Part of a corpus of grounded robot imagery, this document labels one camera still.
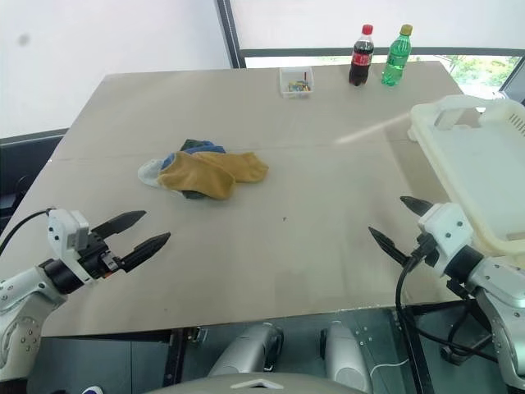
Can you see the white plastic basket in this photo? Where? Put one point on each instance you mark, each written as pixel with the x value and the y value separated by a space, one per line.
pixel 480 164

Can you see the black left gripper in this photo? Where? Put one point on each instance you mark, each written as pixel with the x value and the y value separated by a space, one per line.
pixel 98 258

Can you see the cola bottle red cap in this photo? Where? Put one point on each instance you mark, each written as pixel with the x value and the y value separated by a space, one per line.
pixel 361 61

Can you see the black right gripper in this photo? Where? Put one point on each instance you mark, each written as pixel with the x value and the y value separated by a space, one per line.
pixel 426 251

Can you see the blue sock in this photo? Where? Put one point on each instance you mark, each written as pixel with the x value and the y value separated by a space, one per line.
pixel 203 147

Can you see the black window frame bar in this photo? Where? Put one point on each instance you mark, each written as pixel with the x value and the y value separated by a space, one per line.
pixel 369 52

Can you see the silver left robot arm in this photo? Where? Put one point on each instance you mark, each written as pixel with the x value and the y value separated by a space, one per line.
pixel 24 295

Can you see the green soda bottle yellow cap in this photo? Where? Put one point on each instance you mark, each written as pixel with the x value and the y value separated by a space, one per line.
pixel 395 61

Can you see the colourful small pieces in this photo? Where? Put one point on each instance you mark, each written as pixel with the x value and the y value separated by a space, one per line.
pixel 298 85

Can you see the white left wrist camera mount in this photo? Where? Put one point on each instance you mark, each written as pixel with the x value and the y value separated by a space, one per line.
pixel 65 230

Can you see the grey rounded robot leg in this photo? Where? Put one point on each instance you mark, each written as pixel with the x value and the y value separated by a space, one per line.
pixel 246 349
pixel 344 357

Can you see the black table frame leg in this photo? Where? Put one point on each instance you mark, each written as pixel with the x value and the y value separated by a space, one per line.
pixel 174 361
pixel 416 353

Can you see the mustard yellow sock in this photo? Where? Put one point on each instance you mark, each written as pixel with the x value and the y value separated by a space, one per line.
pixel 197 176
pixel 246 166

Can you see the black window frame post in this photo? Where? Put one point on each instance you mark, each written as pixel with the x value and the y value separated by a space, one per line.
pixel 229 33

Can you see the white sock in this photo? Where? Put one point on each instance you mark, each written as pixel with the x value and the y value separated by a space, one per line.
pixel 148 172

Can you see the black furniture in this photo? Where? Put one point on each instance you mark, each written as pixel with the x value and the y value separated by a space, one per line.
pixel 20 164

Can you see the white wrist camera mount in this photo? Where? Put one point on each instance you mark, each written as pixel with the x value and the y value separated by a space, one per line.
pixel 65 230
pixel 447 230

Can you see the small clear plastic box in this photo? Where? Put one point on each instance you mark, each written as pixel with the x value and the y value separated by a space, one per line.
pixel 296 92

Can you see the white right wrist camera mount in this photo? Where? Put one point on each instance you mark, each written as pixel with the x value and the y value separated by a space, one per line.
pixel 447 230

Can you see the grey robot torso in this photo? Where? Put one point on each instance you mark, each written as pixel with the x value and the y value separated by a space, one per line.
pixel 254 383

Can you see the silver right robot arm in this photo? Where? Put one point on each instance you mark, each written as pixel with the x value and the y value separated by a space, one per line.
pixel 500 287

